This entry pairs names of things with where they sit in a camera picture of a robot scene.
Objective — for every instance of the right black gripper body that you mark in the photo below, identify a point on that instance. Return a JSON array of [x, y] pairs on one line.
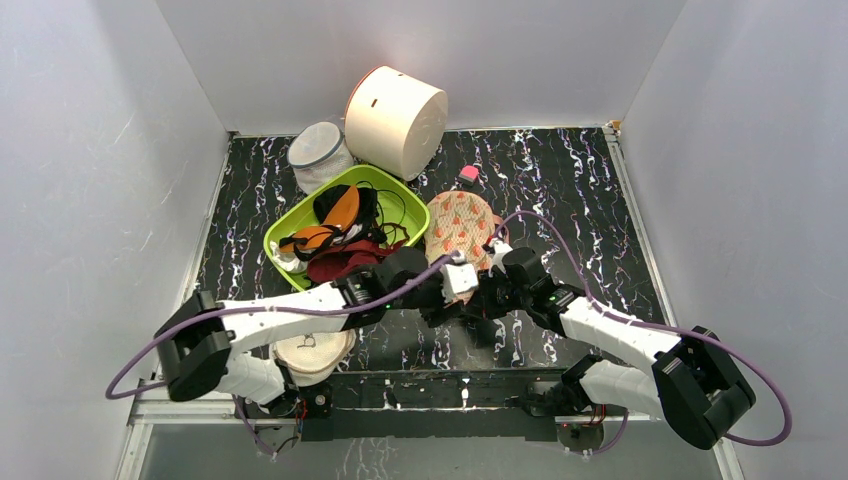
[[490, 303]]

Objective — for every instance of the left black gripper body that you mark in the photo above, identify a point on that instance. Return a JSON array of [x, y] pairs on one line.
[[428, 300]]

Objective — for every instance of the floral mesh laundry bag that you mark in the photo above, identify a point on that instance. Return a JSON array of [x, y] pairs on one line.
[[460, 221]]

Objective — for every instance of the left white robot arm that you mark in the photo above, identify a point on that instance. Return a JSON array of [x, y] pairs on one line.
[[206, 345]]

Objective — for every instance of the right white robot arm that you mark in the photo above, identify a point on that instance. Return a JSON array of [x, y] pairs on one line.
[[685, 380]]

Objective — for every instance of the maroon bra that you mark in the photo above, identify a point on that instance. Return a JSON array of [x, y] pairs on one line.
[[339, 261]]

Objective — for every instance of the orange black bra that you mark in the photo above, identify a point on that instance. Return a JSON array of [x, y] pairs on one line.
[[346, 214]]

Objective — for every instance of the cream round mesh laundry bag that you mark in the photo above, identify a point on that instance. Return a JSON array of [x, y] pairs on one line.
[[311, 359]]

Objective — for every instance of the white mesh cylindrical laundry bag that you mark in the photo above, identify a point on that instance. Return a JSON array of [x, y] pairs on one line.
[[317, 155]]

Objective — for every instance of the green plastic bin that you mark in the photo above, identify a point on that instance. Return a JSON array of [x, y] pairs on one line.
[[400, 212]]

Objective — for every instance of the pink small block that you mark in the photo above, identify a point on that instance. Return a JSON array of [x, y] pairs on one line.
[[468, 175]]

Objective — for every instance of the white garment in bin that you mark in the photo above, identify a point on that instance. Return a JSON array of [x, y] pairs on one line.
[[288, 262]]

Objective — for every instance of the white cylindrical container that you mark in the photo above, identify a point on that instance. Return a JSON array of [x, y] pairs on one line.
[[395, 122]]

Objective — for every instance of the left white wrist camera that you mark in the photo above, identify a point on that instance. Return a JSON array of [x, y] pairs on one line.
[[459, 282]]

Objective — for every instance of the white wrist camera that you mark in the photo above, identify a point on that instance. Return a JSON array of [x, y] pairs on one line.
[[459, 282], [497, 248]]

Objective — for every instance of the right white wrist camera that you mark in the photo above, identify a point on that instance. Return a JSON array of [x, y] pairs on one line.
[[497, 248]]

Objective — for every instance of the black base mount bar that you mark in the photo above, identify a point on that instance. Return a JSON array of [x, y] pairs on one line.
[[438, 404]]

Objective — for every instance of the aluminium frame rail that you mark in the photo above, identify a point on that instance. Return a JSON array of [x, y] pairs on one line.
[[204, 439]]

